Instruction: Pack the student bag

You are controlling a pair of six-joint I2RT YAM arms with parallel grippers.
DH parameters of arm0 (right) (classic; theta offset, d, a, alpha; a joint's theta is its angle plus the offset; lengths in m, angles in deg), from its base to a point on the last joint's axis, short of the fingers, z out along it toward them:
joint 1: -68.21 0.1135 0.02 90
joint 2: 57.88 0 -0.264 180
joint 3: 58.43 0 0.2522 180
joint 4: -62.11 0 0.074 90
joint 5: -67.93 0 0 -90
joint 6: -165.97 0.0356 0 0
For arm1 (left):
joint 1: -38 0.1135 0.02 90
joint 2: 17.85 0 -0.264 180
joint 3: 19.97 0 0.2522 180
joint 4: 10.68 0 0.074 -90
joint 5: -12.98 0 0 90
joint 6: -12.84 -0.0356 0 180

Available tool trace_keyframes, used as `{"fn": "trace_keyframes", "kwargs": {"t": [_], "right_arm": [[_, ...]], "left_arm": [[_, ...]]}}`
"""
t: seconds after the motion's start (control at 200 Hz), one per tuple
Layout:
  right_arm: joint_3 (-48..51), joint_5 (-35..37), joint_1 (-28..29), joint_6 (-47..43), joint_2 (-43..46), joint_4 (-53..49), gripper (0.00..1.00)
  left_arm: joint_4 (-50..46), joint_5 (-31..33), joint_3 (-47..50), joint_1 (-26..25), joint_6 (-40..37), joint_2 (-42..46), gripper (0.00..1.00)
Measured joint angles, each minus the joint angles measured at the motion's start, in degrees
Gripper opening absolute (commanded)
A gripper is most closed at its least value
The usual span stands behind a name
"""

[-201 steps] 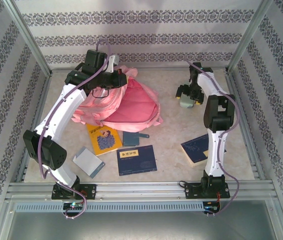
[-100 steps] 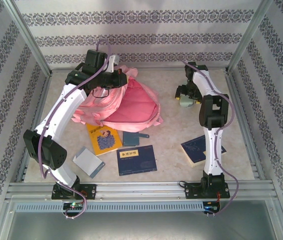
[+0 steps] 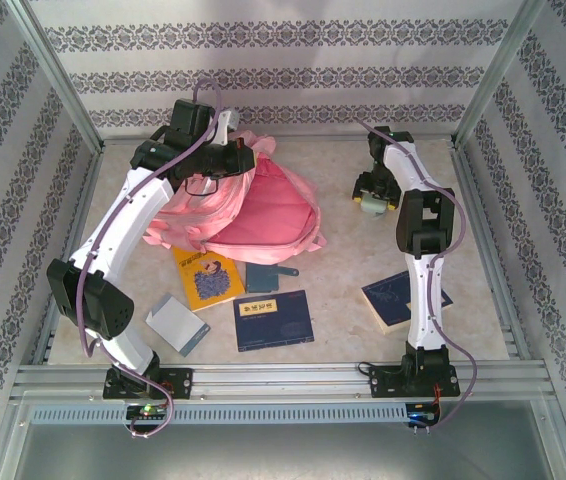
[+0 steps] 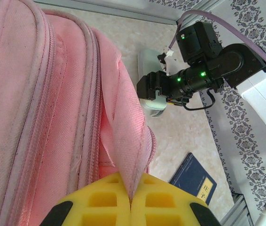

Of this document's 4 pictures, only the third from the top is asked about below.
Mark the aluminium table edge rail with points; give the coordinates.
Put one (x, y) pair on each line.
(70, 225)
(313, 138)
(488, 250)

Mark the grey metal base tray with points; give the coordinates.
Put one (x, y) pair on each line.
(283, 455)

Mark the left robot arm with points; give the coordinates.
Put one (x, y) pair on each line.
(113, 235)

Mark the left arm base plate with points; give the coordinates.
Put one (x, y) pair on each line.
(180, 382)

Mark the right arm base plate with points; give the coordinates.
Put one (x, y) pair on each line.
(388, 382)

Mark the thin navy book yellow label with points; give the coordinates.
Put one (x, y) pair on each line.
(273, 325)

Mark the grey grid paper notebook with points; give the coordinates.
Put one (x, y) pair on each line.
(175, 322)

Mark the thick navy book cream pages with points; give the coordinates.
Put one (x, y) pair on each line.
(383, 300)

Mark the aluminium frame post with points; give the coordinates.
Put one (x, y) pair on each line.
(498, 70)
(53, 70)

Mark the pink student backpack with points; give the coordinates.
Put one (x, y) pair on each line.
(268, 215)

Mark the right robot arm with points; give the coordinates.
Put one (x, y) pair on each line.
(425, 300)

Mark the yellow cartoon cover book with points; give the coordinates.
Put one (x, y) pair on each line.
(208, 292)

